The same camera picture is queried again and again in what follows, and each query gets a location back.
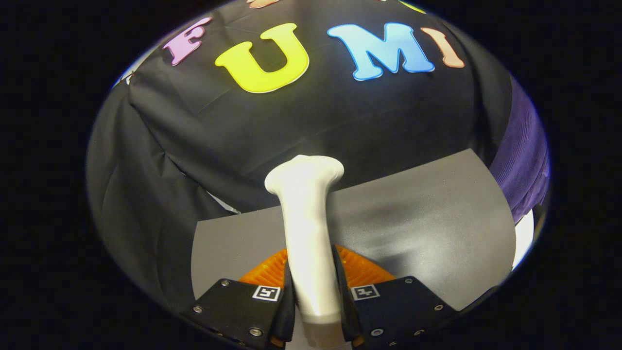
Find purple corduroy jacket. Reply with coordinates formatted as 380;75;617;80
488;78;551;224

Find grey cabinet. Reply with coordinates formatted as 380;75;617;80
191;148;517;312

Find white garment steamer head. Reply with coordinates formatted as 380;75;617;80
264;155;348;349

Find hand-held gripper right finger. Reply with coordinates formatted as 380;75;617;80
333;245;460;348

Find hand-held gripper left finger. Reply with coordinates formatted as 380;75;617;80
182;248;297;350

